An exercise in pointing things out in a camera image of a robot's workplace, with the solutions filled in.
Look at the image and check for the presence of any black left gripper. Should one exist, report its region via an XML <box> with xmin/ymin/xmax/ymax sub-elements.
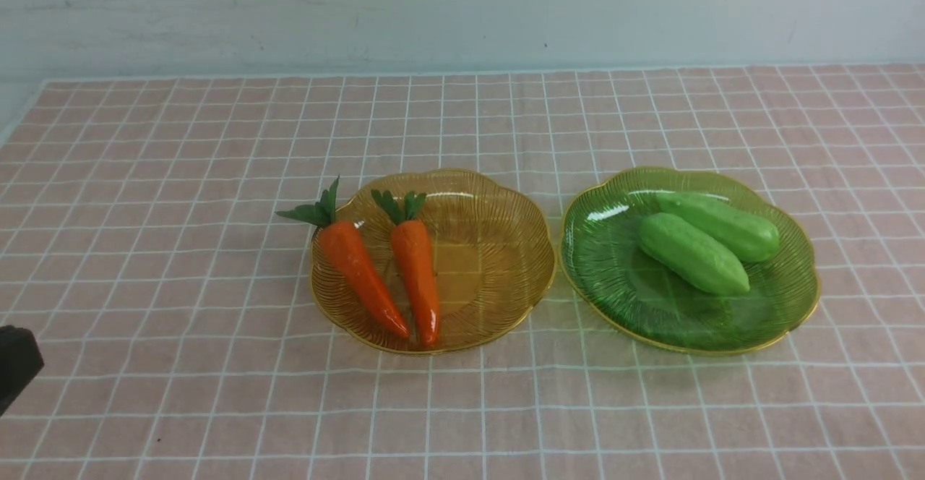
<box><xmin>0</xmin><ymin>325</ymin><xmax>44</xmax><ymax>416</ymax></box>

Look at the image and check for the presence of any orange toy carrot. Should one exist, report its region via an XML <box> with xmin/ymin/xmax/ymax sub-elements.
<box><xmin>275</xmin><ymin>176</ymin><xmax>410</xmax><ymax>340</ymax></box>
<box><xmin>371</xmin><ymin>189</ymin><xmax>442</xmax><ymax>348</ymax></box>

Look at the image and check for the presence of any green toy cucumber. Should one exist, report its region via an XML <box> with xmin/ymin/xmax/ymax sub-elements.
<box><xmin>638</xmin><ymin>213</ymin><xmax>751</xmax><ymax>296</ymax></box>
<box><xmin>656</xmin><ymin>192</ymin><xmax>780</xmax><ymax>263</ymax></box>

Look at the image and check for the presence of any pink checkered tablecloth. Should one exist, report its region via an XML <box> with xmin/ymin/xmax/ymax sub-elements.
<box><xmin>2</xmin><ymin>65</ymin><xmax>923</xmax><ymax>479</ymax></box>

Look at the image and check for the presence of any amber ribbed glass plate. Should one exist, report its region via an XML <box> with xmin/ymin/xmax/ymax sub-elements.
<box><xmin>309</xmin><ymin>169</ymin><xmax>557</xmax><ymax>356</ymax></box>

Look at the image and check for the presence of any green ribbed glass plate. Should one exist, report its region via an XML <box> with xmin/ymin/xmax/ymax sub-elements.
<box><xmin>559</xmin><ymin>166</ymin><xmax>822</xmax><ymax>356</ymax></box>

